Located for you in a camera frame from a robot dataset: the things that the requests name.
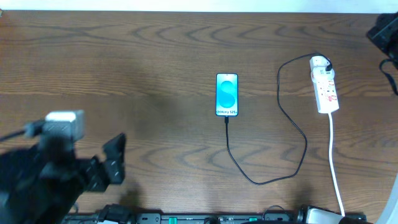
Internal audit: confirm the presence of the black USB charging cable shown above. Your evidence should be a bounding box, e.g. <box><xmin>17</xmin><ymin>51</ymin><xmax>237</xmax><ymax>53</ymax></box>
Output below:
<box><xmin>223</xmin><ymin>52</ymin><xmax>333</xmax><ymax>186</ymax></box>

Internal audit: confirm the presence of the blue Galaxy smartphone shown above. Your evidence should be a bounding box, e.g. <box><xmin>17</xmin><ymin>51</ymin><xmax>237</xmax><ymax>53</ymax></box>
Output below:
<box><xmin>215</xmin><ymin>73</ymin><xmax>239</xmax><ymax>117</ymax></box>

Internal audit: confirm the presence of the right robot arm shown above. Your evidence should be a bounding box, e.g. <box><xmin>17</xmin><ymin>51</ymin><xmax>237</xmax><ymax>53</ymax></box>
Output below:
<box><xmin>366</xmin><ymin>13</ymin><xmax>397</xmax><ymax>95</ymax></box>

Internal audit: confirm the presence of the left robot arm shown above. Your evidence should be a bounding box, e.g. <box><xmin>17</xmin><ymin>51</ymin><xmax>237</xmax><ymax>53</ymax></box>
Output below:
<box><xmin>1</xmin><ymin>133</ymin><xmax>126</xmax><ymax>223</ymax></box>

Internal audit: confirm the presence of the white charger plug adapter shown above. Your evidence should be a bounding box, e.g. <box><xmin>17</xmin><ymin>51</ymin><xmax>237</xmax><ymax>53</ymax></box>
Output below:
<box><xmin>310</xmin><ymin>55</ymin><xmax>333</xmax><ymax>76</ymax></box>

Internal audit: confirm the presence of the white power strip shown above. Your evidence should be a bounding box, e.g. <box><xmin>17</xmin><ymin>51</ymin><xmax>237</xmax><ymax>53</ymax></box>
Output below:
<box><xmin>311</xmin><ymin>67</ymin><xmax>340</xmax><ymax>114</ymax></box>

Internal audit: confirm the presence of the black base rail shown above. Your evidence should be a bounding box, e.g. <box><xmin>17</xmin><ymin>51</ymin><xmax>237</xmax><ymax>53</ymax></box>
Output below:
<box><xmin>62</xmin><ymin>207</ymin><xmax>368</xmax><ymax>224</ymax></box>

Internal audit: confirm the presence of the white power strip cord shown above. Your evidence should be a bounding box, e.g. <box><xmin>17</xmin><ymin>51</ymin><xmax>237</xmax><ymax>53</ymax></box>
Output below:
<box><xmin>328</xmin><ymin>112</ymin><xmax>346</xmax><ymax>217</ymax></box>

